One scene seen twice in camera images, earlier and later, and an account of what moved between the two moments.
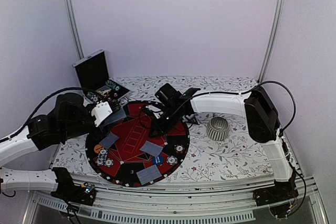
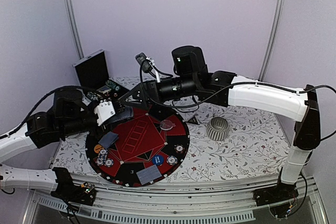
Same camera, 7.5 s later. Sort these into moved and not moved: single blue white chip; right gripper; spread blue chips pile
Moved: right gripper
Not moved: spread blue chips pile; single blue white chip
